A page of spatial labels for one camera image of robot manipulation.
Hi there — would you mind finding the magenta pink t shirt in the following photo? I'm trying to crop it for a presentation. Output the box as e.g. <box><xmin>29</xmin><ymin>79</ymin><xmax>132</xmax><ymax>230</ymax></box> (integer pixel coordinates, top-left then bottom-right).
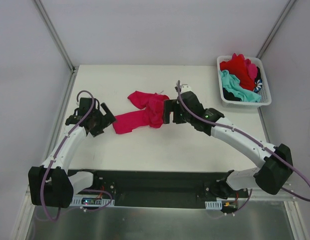
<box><xmin>113</xmin><ymin>91</ymin><xmax>169</xmax><ymax>135</ymax></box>

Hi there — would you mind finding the white plastic laundry basket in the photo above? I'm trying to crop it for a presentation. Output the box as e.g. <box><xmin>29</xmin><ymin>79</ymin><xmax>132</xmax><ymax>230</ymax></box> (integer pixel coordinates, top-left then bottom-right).
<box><xmin>217</xmin><ymin>55</ymin><xmax>271</xmax><ymax>109</ymax></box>

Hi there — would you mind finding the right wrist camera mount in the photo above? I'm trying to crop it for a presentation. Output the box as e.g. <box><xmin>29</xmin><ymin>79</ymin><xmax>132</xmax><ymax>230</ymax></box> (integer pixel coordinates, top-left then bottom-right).
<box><xmin>175</xmin><ymin>81</ymin><xmax>192</xmax><ymax>94</ymax></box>

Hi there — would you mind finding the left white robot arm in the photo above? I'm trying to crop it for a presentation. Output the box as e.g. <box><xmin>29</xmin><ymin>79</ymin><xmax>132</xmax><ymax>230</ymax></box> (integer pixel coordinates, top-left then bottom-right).
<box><xmin>28</xmin><ymin>97</ymin><xmax>116</xmax><ymax>208</ymax></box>

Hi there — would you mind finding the red t shirt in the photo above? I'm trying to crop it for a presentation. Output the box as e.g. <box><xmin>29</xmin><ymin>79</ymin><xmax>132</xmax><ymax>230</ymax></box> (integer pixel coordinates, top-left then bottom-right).
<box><xmin>219</xmin><ymin>53</ymin><xmax>258</xmax><ymax>91</ymax></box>

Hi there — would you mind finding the left white cable duct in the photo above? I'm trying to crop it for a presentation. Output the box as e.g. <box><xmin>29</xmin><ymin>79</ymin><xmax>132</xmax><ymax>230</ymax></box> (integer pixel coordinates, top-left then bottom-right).
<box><xmin>70</xmin><ymin>196</ymin><xmax>115</xmax><ymax>208</ymax></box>

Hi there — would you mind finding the teal t shirt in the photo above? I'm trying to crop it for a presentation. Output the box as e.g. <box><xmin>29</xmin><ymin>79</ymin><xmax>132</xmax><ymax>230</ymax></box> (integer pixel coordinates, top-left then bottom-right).
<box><xmin>219</xmin><ymin>70</ymin><xmax>261</xmax><ymax>103</ymax></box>

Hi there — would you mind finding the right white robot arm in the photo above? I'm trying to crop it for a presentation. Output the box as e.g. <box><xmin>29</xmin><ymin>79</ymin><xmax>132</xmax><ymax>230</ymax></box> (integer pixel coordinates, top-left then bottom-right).
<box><xmin>163</xmin><ymin>91</ymin><xmax>292</xmax><ymax>199</ymax></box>

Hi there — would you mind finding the left aluminium frame post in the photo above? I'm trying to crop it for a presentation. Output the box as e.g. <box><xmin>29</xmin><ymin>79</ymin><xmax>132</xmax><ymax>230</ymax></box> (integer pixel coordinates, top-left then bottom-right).
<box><xmin>32</xmin><ymin>0</ymin><xmax>76</xmax><ymax>73</ymax></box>

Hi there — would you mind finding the white cable duct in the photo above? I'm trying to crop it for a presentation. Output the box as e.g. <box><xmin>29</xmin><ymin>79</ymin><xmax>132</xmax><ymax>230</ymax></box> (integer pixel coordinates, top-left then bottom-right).
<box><xmin>70</xmin><ymin>196</ymin><xmax>115</xmax><ymax>208</ymax></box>
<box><xmin>204</xmin><ymin>198</ymin><xmax>239</xmax><ymax>210</ymax></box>

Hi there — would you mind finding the aluminium frame post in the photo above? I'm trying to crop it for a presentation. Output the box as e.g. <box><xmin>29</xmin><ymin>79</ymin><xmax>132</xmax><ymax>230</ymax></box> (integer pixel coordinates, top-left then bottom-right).
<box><xmin>256</xmin><ymin>0</ymin><xmax>298</xmax><ymax>59</ymax></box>
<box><xmin>32</xmin><ymin>0</ymin><xmax>76</xmax><ymax>73</ymax></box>

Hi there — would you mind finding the black t shirt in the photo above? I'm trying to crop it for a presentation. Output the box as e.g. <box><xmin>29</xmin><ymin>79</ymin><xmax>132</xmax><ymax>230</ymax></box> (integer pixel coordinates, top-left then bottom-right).
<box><xmin>223</xmin><ymin>88</ymin><xmax>241</xmax><ymax>102</ymax></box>

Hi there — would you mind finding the right white cable duct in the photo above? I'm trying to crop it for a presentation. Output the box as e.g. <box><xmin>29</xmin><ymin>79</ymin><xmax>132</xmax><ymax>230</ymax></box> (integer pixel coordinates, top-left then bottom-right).
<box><xmin>204</xmin><ymin>198</ymin><xmax>239</xmax><ymax>210</ymax></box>

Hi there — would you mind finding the right aluminium frame post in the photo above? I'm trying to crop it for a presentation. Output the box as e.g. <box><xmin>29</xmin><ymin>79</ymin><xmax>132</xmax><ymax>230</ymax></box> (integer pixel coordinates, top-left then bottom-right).
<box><xmin>256</xmin><ymin>0</ymin><xmax>298</xmax><ymax>59</ymax></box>

